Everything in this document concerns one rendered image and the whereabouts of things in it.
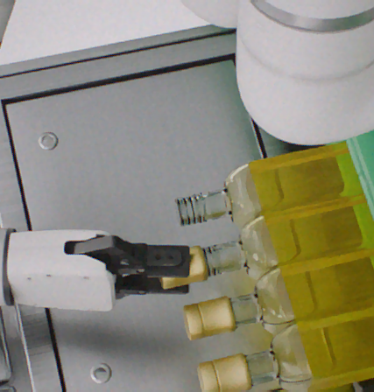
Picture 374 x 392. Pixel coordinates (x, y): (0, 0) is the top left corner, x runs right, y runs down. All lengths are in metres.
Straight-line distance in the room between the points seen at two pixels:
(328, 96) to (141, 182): 0.61
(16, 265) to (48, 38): 0.40
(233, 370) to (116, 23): 0.51
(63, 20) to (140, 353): 0.43
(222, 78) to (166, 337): 0.33
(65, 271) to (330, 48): 0.47
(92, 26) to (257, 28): 0.73
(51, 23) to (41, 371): 0.43
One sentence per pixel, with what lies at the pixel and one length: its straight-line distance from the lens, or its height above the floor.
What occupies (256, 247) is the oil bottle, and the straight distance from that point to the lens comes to 1.12.
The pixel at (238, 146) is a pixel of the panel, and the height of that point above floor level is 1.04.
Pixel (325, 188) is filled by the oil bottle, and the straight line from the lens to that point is 1.15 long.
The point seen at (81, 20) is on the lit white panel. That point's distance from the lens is 1.42.
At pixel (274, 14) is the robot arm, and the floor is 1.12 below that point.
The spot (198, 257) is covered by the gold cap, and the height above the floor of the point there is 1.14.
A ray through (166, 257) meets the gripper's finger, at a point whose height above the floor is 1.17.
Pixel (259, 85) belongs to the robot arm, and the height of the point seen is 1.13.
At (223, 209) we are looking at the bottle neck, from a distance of 1.15.
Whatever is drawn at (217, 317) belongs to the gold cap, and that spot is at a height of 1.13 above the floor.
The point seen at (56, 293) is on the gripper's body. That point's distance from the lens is 1.13.
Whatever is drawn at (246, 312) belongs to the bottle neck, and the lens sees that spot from 1.11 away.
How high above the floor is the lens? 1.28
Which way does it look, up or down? 7 degrees down
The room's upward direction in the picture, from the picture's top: 102 degrees counter-clockwise
